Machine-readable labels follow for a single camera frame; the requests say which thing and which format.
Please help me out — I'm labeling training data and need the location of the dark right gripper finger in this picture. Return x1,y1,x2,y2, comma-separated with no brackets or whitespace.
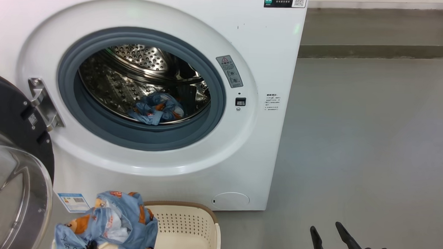
334,221,371,249
309,226,334,249

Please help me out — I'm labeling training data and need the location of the blue cartoon print garment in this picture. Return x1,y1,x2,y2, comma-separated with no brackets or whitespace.
53,188,160,249
127,90,186,127

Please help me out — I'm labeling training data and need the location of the black round glass washer door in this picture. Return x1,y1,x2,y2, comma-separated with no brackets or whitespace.
0,70,60,249

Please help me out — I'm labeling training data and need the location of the cream perforated laundry basket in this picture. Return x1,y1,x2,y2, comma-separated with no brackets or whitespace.
96,198,223,249

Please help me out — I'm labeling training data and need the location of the white front-load washing machine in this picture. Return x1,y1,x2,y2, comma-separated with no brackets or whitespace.
0,0,309,214

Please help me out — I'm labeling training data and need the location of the grey rubber door gasket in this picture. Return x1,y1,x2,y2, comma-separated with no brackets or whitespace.
55,24,230,155

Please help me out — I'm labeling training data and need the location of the silver metal door hinge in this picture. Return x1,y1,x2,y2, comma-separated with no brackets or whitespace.
26,77,68,133

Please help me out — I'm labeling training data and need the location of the blue energy label sticker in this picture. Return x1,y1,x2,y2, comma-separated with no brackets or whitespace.
56,192,92,214

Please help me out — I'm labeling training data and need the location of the round white filter cover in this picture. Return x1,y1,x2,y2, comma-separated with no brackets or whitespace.
211,191,250,211

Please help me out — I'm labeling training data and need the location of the perforated steel washer drum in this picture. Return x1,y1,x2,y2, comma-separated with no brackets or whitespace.
76,41,214,127

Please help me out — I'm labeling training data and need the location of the grey warning sticker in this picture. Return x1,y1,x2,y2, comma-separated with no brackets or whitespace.
214,55,245,89

